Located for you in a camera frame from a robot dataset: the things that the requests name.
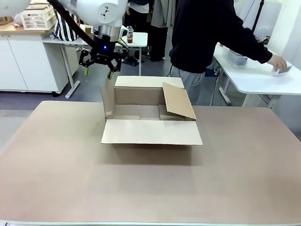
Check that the white plastic crate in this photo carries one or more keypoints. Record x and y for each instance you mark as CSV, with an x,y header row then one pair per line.
x,y
37,20

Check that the white cabinet wooden top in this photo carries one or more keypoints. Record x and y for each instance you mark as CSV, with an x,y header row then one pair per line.
x,y
14,61

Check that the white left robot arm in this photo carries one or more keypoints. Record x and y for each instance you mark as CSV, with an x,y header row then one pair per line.
x,y
94,11

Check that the person's left forearm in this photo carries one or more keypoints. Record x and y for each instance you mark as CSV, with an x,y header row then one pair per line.
x,y
258,47

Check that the red drink bottle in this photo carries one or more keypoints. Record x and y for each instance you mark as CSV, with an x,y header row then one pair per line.
x,y
129,36

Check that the small brown cardboard box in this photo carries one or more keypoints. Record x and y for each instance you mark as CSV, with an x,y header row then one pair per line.
x,y
4,20

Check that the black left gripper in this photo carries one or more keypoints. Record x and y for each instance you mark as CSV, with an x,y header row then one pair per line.
x,y
104,50

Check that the bystander in dark clothes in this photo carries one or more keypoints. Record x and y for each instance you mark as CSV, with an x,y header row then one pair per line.
x,y
138,14

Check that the small white gift box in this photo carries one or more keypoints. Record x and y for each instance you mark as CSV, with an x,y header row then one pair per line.
x,y
284,71

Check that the white side table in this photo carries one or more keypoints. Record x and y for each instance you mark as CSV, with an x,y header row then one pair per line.
x,y
254,80

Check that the person in black sweater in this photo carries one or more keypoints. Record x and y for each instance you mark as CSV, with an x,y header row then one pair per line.
x,y
200,35

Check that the white desk with legs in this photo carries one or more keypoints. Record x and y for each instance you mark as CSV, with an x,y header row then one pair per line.
x,y
138,37

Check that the black light stand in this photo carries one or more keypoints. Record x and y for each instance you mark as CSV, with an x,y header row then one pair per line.
x,y
258,14

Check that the grey perforated basket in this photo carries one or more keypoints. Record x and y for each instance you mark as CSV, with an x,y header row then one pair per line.
x,y
237,60

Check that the black white striped bag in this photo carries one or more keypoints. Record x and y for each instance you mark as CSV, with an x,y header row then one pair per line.
x,y
64,30

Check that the person's left hand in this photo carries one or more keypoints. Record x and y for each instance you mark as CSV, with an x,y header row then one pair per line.
x,y
278,62

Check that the bystander in grey coat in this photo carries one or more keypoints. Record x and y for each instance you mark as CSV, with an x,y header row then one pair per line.
x,y
160,28

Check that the brown cardboard shipping box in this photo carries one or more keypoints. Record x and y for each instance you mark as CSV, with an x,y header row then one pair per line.
x,y
150,134

